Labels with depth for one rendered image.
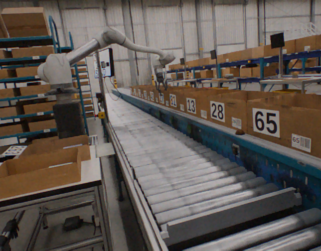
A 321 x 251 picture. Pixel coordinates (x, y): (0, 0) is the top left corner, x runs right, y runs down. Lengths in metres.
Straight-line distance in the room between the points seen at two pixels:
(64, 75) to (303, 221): 1.62
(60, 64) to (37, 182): 0.91
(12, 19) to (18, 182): 2.13
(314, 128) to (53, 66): 1.60
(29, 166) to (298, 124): 1.34
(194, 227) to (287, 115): 0.54
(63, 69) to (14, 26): 1.34
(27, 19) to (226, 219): 2.75
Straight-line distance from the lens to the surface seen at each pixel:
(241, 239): 0.76
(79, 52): 2.18
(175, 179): 1.10
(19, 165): 1.53
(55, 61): 1.86
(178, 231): 0.78
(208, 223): 0.82
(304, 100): 1.34
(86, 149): 1.50
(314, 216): 0.90
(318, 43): 6.84
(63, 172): 1.22
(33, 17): 3.04
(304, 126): 0.96
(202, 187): 1.02
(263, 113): 1.10
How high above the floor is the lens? 1.22
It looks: 11 degrees down
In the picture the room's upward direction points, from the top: 6 degrees counter-clockwise
